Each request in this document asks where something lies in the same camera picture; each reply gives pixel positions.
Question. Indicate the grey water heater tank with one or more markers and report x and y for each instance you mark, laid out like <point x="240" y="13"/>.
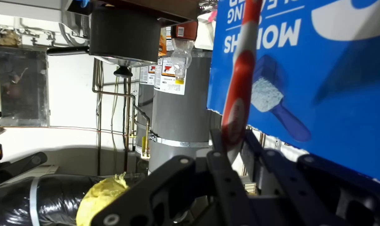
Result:
<point x="179" y="117"/>

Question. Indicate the blue detergent box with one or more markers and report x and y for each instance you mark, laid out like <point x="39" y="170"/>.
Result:
<point x="317" y="80"/>

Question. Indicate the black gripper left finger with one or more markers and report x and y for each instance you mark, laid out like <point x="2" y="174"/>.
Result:
<point x="233" y="204"/>

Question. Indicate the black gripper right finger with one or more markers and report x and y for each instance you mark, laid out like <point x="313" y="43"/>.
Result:
<point x="284" y="195"/>

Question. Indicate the black flexible duct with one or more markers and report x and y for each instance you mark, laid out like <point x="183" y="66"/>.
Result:
<point x="50" y="200"/>

